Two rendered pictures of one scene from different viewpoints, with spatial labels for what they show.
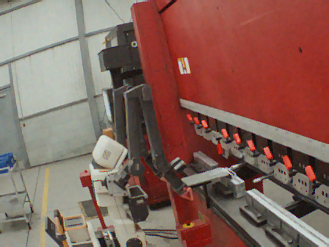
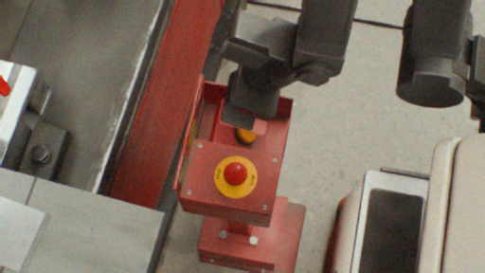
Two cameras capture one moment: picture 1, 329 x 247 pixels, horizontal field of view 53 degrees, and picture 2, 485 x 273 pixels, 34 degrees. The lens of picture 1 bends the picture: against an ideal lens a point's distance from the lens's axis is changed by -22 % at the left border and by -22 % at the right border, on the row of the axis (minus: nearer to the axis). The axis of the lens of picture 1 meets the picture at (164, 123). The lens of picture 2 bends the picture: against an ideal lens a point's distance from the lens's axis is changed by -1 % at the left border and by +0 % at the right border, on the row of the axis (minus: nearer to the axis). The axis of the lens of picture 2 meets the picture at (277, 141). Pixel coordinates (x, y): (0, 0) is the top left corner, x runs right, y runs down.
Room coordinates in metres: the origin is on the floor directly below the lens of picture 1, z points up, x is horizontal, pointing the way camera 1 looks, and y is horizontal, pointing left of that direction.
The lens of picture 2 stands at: (2.39, 0.14, 2.05)
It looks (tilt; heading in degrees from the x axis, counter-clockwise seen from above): 73 degrees down; 198
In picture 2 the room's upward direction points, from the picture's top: 6 degrees clockwise
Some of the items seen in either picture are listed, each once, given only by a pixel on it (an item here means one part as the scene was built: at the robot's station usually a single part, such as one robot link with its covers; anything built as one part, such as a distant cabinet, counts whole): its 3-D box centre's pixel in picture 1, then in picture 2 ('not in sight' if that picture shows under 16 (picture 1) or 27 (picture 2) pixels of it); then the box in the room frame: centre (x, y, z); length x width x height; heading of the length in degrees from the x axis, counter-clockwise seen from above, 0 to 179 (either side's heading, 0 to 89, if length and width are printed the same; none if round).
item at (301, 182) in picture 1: (308, 169); not in sight; (1.21, -0.49, 1.26); 0.15 x 0.09 x 0.17; 9
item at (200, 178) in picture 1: (205, 176); (51, 250); (2.35, -0.17, 1.00); 0.26 x 0.18 x 0.01; 99
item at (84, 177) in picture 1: (96, 206); not in sight; (3.86, 0.89, 0.41); 0.25 x 0.20 x 0.83; 99
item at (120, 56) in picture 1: (120, 92); not in sight; (3.55, 0.32, 1.53); 0.51 x 0.25 x 0.85; 13
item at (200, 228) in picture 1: (193, 231); (236, 154); (2.07, -0.04, 0.75); 0.20 x 0.16 x 0.18; 13
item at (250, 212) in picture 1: (252, 215); not in sight; (1.77, -0.35, 0.89); 0.30 x 0.05 x 0.03; 9
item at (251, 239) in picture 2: not in sight; (241, 222); (2.07, -0.04, 0.13); 0.10 x 0.10 x 0.01; 13
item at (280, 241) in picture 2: not in sight; (253, 229); (2.06, -0.01, 0.06); 0.25 x 0.20 x 0.12; 103
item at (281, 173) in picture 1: (287, 159); not in sight; (1.41, -0.46, 1.26); 0.15 x 0.09 x 0.17; 9
